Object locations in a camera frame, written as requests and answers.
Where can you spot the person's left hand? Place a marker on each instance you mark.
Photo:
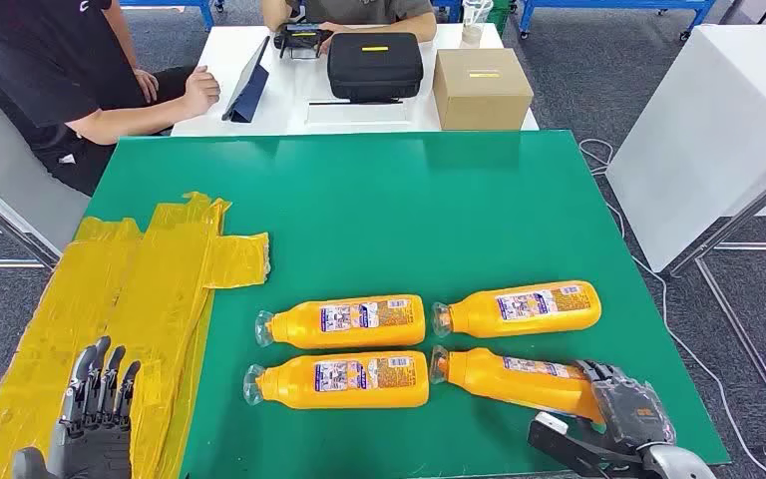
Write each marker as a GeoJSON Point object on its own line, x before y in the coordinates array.
{"type": "Point", "coordinates": [147, 84]}

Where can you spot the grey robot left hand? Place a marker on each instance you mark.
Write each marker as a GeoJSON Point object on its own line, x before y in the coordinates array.
{"type": "Point", "coordinates": [95, 436]}

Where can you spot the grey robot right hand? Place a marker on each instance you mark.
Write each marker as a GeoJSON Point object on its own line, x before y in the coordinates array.
{"type": "Point", "coordinates": [631, 406]}

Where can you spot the person's right hand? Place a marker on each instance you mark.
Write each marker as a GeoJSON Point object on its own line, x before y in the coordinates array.
{"type": "Point", "coordinates": [201, 89]}

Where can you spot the orange detergent bottle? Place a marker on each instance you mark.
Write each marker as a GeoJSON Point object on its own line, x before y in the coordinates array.
{"type": "Point", "coordinates": [350, 390]}
{"type": "Point", "coordinates": [528, 317]}
{"type": "Point", "coordinates": [350, 330]}
{"type": "Point", "coordinates": [502, 387]}

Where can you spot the tablet with dark blue cover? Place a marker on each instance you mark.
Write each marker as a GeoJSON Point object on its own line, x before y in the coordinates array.
{"type": "Point", "coordinates": [247, 89]}

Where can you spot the white desk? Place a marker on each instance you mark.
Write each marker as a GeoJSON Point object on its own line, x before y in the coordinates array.
{"type": "Point", "coordinates": [290, 86]}

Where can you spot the black handheld controller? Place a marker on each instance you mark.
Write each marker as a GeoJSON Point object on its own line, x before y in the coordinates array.
{"type": "Point", "coordinates": [300, 38]}

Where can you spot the person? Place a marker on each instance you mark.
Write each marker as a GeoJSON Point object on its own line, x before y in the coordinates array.
{"type": "Point", "coordinates": [370, 10]}
{"type": "Point", "coordinates": [33, 59]}

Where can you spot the yellow taped cardboard sheet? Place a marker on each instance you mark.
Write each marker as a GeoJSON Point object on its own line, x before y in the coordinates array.
{"type": "Point", "coordinates": [132, 297]}

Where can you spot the black carrying case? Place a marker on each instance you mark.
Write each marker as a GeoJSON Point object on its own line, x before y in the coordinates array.
{"type": "Point", "coordinates": [375, 69]}

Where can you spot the yellow rectangular sticker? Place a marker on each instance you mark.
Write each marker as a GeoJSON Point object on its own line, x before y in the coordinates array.
{"type": "Point", "coordinates": [375, 48]}
{"type": "Point", "coordinates": [484, 75]}

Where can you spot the clear plastic cup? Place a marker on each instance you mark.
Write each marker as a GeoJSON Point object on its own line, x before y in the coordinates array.
{"type": "Point", "coordinates": [474, 26]}

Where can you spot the brown cardboard box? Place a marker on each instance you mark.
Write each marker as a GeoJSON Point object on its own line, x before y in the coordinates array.
{"type": "Point", "coordinates": [482, 99]}

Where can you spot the large white table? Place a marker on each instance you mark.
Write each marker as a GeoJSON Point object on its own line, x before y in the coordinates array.
{"type": "Point", "coordinates": [707, 132]}

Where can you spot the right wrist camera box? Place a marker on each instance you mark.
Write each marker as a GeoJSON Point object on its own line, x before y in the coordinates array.
{"type": "Point", "coordinates": [565, 446]}

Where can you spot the short blue metal frame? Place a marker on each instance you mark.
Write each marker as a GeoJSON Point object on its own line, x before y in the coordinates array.
{"type": "Point", "coordinates": [206, 10]}

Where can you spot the metal table frame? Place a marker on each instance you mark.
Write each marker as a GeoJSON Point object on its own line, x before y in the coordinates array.
{"type": "Point", "coordinates": [733, 218]}

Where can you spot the long blue metal frame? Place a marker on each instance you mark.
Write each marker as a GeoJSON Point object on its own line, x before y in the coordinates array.
{"type": "Point", "coordinates": [621, 5]}

